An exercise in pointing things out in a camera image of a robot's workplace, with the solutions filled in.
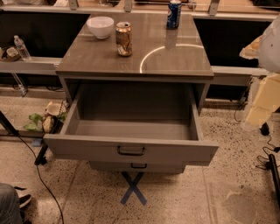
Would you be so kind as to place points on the clear plastic water bottle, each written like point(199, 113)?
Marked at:
point(20, 45)

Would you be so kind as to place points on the gold soda can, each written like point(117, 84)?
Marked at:
point(123, 38)

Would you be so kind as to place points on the blue tape cross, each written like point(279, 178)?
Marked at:
point(133, 188)

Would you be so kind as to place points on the small bowl with food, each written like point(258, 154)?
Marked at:
point(9, 54)

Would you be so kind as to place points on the grey top drawer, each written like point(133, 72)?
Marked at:
point(133, 122)

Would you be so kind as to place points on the black stand right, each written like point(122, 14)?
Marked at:
point(275, 176)

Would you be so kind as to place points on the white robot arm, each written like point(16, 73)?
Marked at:
point(273, 30)

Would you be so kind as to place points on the blue pepsi can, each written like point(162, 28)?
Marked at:
point(173, 17)

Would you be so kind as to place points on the grey drawer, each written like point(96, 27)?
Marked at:
point(132, 167)
point(133, 122)

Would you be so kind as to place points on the white ceramic bowl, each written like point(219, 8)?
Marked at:
point(100, 27)

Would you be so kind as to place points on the dark shoe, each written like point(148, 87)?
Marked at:
point(23, 200)

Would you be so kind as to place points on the padded gripper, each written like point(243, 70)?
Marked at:
point(270, 49)

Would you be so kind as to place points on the grey wooden drawer cabinet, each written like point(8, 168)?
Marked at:
point(158, 54)

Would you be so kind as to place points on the black power adapter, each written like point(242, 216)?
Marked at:
point(265, 130)

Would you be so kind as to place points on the grey trouser leg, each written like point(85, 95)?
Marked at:
point(9, 205)

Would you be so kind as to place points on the bag of groceries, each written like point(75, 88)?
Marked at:
point(54, 113)

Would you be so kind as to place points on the grey lower drawer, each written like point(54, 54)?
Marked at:
point(132, 167)

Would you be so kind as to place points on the black tripod leg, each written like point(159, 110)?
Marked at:
point(7, 125)

